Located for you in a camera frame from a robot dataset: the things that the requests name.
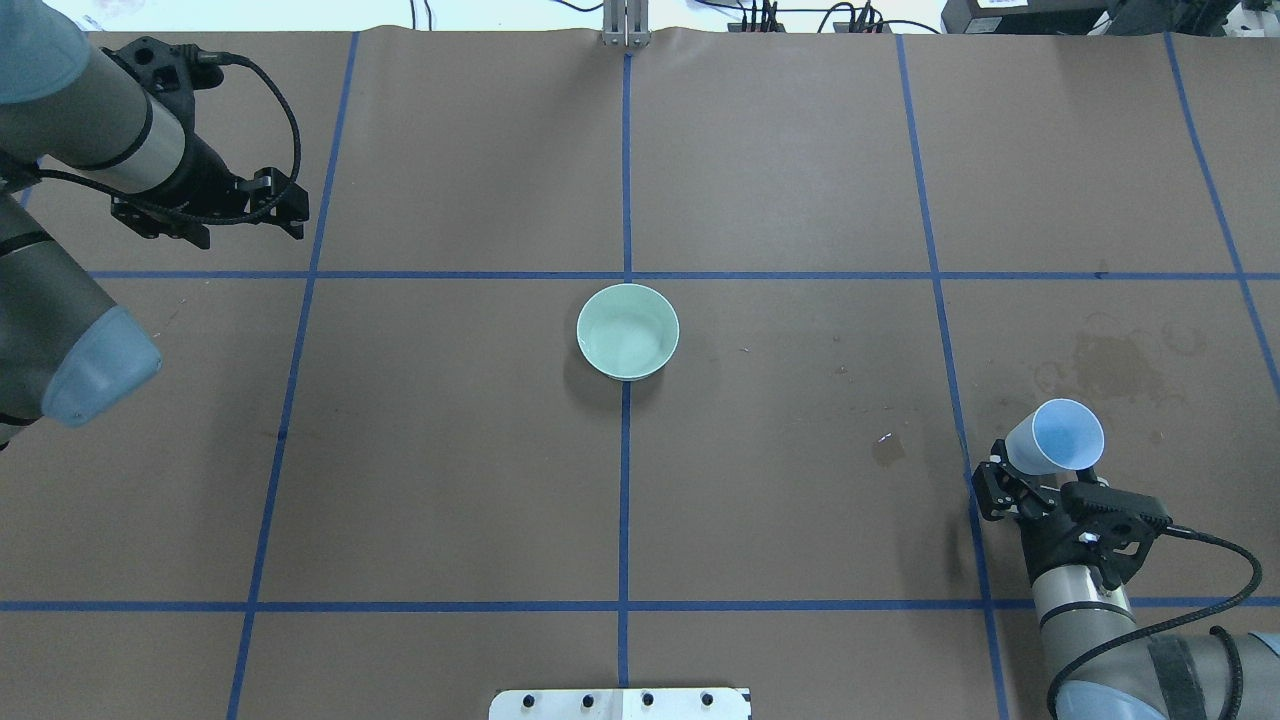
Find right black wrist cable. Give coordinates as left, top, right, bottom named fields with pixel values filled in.
left=1044, top=525, right=1265, bottom=720

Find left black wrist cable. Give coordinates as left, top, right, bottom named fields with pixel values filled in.
left=29, top=50, right=303, bottom=223

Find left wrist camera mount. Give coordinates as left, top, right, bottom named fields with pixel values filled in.
left=102, top=36, right=225, bottom=124

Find orange black usb hub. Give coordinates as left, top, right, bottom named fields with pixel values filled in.
left=699, top=1, right=893, bottom=35

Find aluminium frame post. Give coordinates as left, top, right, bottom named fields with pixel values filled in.
left=600, top=0, right=652, bottom=50

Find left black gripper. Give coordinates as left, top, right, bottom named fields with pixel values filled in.
left=110, top=135, right=310, bottom=250

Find green ceramic bowl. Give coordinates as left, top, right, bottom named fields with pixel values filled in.
left=575, top=283, right=681, bottom=382

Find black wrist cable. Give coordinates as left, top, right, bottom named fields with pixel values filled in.
left=29, top=50, right=303, bottom=223
left=1044, top=525, right=1265, bottom=720

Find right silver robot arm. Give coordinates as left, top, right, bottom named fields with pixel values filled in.
left=970, top=439, right=1279, bottom=719

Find light blue paper cup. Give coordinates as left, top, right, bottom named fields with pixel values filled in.
left=1004, top=398, right=1106, bottom=477

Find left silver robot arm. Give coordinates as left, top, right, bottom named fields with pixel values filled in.
left=1, top=1, right=310, bottom=445

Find black box with label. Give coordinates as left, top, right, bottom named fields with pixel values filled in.
left=940, top=1, right=1108, bottom=36

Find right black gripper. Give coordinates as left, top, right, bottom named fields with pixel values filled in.
left=972, top=439, right=1108, bottom=582

